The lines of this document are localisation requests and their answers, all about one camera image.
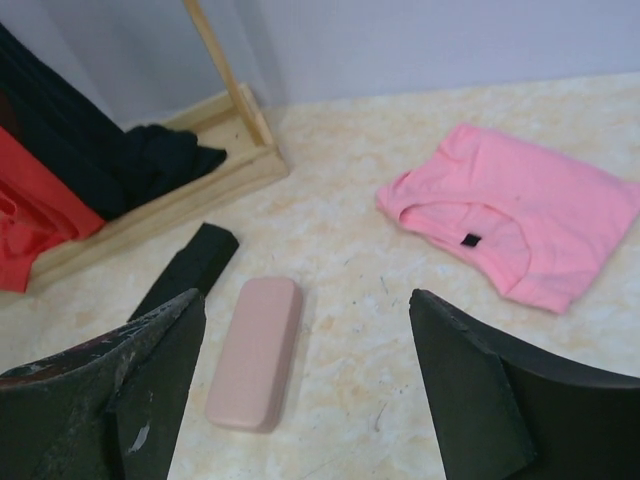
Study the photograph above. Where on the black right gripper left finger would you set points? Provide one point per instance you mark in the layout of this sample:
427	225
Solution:
108	408

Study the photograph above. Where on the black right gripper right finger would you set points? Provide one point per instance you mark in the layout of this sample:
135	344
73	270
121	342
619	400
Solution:
503	408

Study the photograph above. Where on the pink glasses case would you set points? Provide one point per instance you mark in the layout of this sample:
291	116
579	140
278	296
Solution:
250	380

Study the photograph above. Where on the black glasses case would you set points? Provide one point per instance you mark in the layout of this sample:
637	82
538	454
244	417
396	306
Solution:
198	265

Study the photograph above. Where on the pink folded t-shirt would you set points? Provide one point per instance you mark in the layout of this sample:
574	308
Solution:
538	224

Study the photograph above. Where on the red tank top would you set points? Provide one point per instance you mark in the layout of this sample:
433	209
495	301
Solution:
38	213

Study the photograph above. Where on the dark navy garment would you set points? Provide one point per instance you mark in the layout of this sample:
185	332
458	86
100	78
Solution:
110	170

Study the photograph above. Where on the wooden clothes rack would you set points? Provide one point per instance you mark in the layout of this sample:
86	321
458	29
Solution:
230	121

